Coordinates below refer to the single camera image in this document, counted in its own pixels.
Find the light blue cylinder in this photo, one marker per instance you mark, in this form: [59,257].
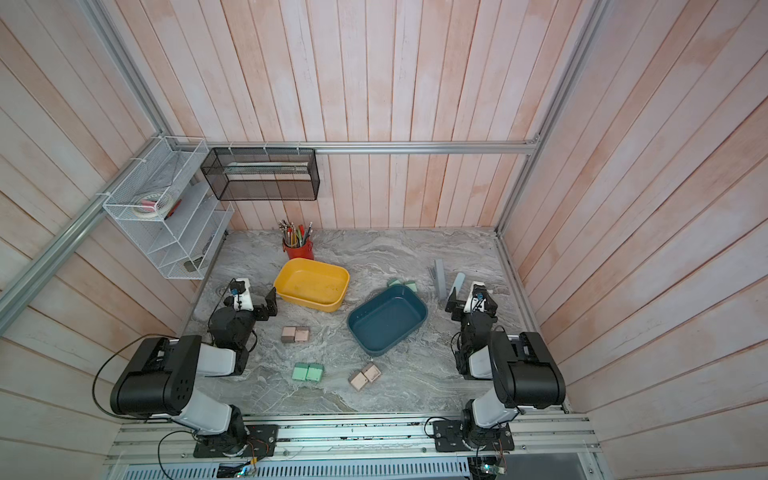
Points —
[458,282]

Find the yellow plastic storage box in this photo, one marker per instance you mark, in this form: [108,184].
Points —
[312,284]

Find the grey rectangular bar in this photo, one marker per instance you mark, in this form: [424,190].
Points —
[440,281]

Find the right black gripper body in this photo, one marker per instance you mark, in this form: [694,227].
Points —
[460,310]

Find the red pencil holder cup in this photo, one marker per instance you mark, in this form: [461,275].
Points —
[297,240]

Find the tape roll on shelf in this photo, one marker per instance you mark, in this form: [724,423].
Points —
[152,205]

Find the teal plastic storage box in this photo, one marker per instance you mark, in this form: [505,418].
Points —
[386,319]

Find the white wire wall shelf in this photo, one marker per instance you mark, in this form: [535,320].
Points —
[183,245]

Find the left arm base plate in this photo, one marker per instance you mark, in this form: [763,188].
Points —
[256,441]

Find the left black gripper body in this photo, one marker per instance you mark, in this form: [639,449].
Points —
[261,314]

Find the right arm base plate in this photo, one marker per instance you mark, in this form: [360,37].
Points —
[460,436]

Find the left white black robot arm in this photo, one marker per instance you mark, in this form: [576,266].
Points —
[159,380]

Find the black mesh wall basket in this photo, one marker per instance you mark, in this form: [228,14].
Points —
[262,173]

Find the pink plug cube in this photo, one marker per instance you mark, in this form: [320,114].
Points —
[371,372]
[288,334]
[358,380]
[302,334]

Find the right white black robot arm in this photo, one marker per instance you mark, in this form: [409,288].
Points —
[520,367]

